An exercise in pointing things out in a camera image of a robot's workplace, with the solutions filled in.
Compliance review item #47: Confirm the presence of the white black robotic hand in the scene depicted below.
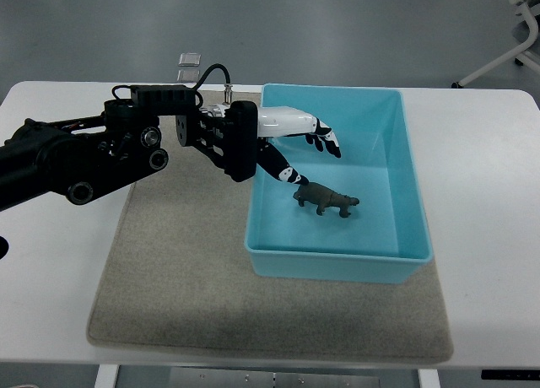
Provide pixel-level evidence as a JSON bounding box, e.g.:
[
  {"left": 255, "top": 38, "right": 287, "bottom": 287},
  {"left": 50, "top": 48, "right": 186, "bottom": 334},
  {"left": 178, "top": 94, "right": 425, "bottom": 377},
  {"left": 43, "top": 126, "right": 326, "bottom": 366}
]
[{"left": 202, "top": 104, "right": 342, "bottom": 187}]

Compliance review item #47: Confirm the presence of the brown hippo toy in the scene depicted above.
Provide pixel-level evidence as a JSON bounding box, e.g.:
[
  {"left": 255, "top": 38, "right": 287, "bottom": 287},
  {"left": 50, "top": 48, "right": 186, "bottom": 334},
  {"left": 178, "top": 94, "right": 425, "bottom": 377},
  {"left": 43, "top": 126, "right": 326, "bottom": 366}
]
[{"left": 293, "top": 182, "right": 360, "bottom": 218}]

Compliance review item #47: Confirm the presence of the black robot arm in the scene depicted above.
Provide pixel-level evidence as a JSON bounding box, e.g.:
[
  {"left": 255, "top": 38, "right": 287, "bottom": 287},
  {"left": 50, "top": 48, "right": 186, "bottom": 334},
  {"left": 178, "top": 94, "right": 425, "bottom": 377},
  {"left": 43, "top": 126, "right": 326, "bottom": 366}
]
[{"left": 1, "top": 84, "right": 258, "bottom": 209}]

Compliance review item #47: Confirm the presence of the blue plastic box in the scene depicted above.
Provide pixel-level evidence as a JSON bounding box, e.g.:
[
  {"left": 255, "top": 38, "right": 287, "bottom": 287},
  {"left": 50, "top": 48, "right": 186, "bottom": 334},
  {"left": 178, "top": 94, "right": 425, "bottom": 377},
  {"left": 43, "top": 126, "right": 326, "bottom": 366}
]
[{"left": 245, "top": 84, "right": 433, "bottom": 283}]

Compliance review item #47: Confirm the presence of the silver floor outlet plate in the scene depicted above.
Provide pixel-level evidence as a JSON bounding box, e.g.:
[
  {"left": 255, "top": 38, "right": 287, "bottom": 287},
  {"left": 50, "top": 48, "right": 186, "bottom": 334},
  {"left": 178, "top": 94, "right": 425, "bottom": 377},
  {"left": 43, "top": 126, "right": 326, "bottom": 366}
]
[{"left": 176, "top": 52, "right": 201, "bottom": 84}]

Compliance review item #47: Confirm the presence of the grey felt mat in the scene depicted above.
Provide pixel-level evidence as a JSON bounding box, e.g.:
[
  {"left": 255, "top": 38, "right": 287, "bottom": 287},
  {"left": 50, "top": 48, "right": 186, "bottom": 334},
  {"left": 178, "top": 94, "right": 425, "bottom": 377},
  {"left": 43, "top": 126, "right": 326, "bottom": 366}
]
[{"left": 87, "top": 85, "right": 453, "bottom": 364}]

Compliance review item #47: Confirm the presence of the white chair base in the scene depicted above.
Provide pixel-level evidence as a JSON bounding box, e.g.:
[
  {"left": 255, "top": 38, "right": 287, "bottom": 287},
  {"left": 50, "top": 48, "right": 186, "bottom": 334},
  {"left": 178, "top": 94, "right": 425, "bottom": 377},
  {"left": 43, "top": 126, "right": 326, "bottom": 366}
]
[{"left": 451, "top": 0, "right": 540, "bottom": 89}]

